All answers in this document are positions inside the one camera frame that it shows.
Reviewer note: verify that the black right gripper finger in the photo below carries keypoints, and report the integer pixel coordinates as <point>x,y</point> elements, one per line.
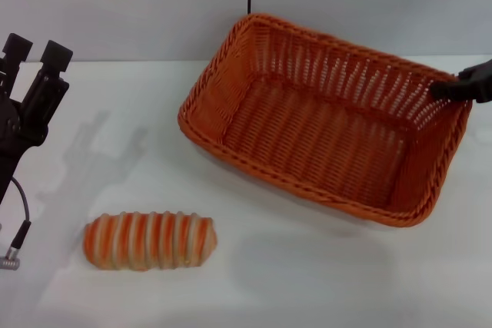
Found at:
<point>453,90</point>
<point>478,70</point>

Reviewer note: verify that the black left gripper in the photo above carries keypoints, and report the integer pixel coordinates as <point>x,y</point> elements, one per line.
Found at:
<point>15,128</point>

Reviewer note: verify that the orange woven plastic basket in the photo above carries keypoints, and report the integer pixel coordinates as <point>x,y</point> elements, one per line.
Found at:
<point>315,143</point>

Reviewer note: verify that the orange striped bread roll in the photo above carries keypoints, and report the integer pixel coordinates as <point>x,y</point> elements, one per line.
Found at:
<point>150,240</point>

